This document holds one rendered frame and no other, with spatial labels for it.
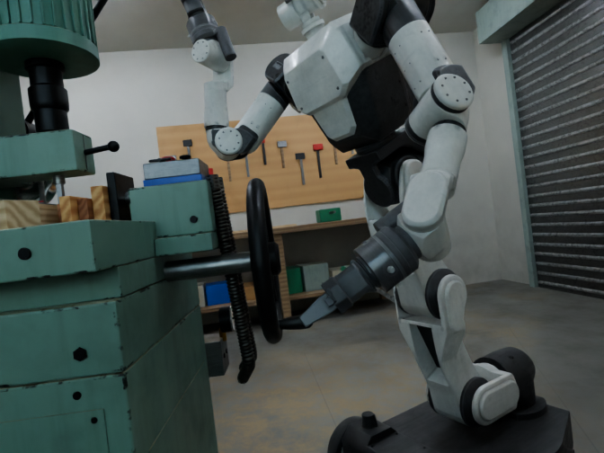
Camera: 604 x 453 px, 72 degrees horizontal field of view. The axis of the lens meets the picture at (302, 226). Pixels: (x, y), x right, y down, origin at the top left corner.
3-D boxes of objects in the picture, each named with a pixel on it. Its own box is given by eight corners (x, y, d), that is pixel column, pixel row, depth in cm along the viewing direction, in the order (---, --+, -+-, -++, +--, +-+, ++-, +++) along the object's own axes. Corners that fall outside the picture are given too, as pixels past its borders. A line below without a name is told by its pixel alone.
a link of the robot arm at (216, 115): (203, 97, 126) (205, 161, 126) (202, 85, 116) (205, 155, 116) (238, 98, 128) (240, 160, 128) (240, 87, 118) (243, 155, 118)
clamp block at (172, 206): (212, 231, 70) (206, 178, 70) (132, 241, 69) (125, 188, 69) (226, 230, 84) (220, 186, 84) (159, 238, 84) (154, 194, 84)
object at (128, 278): (121, 297, 53) (118, 266, 53) (-46, 318, 52) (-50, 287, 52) (193, 266, 93) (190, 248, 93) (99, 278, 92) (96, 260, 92)
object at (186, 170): (201, 180, 71) (198, 147, 71) (137, 188, 71) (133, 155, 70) (215, 187, 84) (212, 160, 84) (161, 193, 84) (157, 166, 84)
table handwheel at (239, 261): (264, 146, 64) (276, 207, 91) (133, 162, 63) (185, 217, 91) (286, 341, 56) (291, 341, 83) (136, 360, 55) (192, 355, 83)
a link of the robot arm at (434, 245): (412, 290, 71) (464, 251, 71) (399, 261, 63) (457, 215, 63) (374, 249, 78) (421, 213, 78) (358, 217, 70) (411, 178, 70)
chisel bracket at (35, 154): (78, 178, 69) (72, 128, 69) (-7, 188, 68) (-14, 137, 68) (99, 182, 76) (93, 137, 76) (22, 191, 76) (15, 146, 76)
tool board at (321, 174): (368, 197, 423) (357, 110, 423) (166, 220, 394) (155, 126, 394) (366, 197, 428) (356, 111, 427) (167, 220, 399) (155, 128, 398)
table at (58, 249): (179, 262, 47) (173, 208, 47) (-97, 296, 46) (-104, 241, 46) (240, 241, 107) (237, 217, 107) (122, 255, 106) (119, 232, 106)
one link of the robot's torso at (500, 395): (466, 393, 143) (461, 355, 143) (522, 411, 126) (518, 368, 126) (425, 413, 132) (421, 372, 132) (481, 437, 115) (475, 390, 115)
